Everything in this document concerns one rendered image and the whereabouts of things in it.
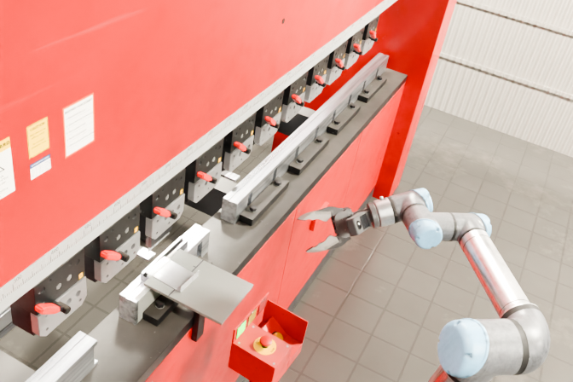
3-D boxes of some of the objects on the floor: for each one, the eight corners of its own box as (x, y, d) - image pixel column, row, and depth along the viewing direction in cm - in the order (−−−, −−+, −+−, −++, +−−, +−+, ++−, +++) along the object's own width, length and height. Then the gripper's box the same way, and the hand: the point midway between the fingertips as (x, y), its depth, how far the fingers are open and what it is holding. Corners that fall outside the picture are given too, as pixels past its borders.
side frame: (387, 203, 404) (514, -212, 275) (270, 154, 429) (337, -246, 300) (399, 184, 423) (523, -211, 295) (286, 139, 448) (355, -243, 320)
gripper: (378, 238, 178) (306, 257, 178) (365, 188, 178) (292, 207, 177) (384, 241, 170) (309, 263, 169) (370, 189, 169) (294, 210, 169)
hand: (304, 234), depth 170 cm, fingers open, 8 cm apart
